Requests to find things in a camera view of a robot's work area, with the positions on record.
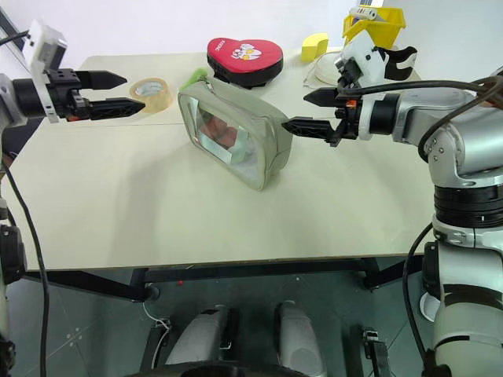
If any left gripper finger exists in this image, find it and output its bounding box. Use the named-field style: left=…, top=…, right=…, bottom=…
left=88, top=98, right=147, bottom=121
left=76, top=70, right=129, bottom=91

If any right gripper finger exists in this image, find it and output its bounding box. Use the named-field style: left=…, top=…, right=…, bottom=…
left=303, top=88, right=339, bottom=107
left=281, top=116, right=337, bottom=140

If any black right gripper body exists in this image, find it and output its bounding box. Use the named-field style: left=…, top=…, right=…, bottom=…
left=326, top=86, right=361, bottom=148

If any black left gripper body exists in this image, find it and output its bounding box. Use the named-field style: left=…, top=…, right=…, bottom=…
left=42, top=68, right=94, bottom=122

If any grey-green zippered pouch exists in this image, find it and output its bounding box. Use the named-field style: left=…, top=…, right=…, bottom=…
left=177, top=75, right=293, bottom=192

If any red heart-shaped box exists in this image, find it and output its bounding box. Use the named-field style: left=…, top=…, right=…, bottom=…
left=206, top=36, right=285, bottom=89

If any white face mask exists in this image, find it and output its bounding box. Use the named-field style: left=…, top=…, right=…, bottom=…
left=302, top=46, right=347, bottom=88

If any clear packing tape roll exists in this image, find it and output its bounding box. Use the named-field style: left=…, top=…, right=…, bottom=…
left=129, top=77, right=175, bottom=115

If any yellow foam block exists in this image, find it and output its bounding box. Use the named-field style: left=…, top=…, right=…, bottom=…
left=301, top=33, right=331, bottom=63

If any green fuzzy item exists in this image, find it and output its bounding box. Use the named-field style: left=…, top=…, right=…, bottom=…
left=179, top=68, right=210, bottom=90

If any yellow plastic bin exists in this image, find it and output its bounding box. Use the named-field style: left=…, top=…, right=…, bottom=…
left=341, top=7, right=408, bottom=51

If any white device in bin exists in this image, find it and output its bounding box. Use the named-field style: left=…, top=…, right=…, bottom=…
left=350, top=5, right=380, bottom=21

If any white round floor base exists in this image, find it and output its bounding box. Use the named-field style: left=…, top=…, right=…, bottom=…
left=419, top=292, right=442, bottom=324

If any grey rounded robot foot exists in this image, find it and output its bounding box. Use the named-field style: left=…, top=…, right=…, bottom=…
left=274, top=300, right=328, bottom=377
left=163, top=305, right=240, bottom=368

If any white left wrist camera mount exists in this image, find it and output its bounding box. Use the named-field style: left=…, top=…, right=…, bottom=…
left=20, top=19, right=68, bottom=124

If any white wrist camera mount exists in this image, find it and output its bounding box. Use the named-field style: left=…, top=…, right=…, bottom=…
left=334, top=33, right=389, bottom=141
left=20, top=19, right=68, bottom=124

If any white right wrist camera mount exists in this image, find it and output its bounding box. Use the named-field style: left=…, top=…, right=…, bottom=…
left=334, top=33, right=389, bottom=141

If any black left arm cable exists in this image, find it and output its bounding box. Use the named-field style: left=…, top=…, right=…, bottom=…
left=0, top=155, right=50, bottom=377

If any black table frame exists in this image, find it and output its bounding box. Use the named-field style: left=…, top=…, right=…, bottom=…
left=23, top=254, right=425, bottom=303

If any white floor cable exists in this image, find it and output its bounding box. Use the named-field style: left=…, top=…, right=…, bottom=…
left=142, top=301, right=173, bottom=354

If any black floor bracket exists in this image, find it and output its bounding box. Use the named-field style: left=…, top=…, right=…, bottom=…
left=360, top=326, right=390, bottom=377

